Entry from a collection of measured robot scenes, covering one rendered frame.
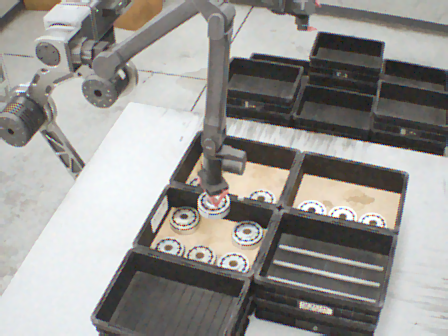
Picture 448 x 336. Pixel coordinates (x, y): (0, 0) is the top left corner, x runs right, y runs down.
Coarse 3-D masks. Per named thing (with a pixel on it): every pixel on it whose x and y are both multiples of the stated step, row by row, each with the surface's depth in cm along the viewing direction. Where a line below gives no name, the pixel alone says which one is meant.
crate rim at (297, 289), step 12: (300, 216) 198; (312, 216) 197; (276, 228) 194; (360, 228) 193; (372, 228) 192; (396, 240) 188; (264, 252) 187; (276, 288) 180; (288, 288) 178; (300, 288) 177; (312, 288) 176; (384, 288) 176; (336, 300) 174; (348, 300) 173; (360, 300) 172; (384, 300) 172
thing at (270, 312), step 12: (264, 312) 192; (276, 312) 191; (288, 312) 187; (300, 312) 184; (288, 324) 192; (300, 324) 190; (312, 324) 188; (324, 324) 186; (336, 324) 185; (348, 324) 181; (360, 324) 179
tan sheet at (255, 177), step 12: (252, 168) 230; (264, 168) 229; (276, 168) 229; (228, 180) 225; (240, 180) 225; (252, 180) 225; (264, 180) 225; (276, 180) 225; (228, 192) 221; (240, 192) 221; (276, 192) 220
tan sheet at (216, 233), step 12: (168, 216) 213; (168, 228) 209; (204, 228) 209; (216, 228) 209; (228, 228) 208; (156, 240) 206; (180, 240) 205; (192, 240) 205; (204, 240) 205; (216, 240) 205; (228, 240) 205; (216, 252) 201; (228, 252) 201; (240, 252) 201; (252, 252) 200
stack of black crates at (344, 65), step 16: (320, 32) 347; (320, 48) 353; (336, 48) 350; (352, 48) 347; (368, 48) 343; (320, 64) 329; (336, 64) 325; (352, 64) 321; (368, 64) 339; (320, 80) 337; (336, 80) 332; (352, 80) 329; (368, 80) 326
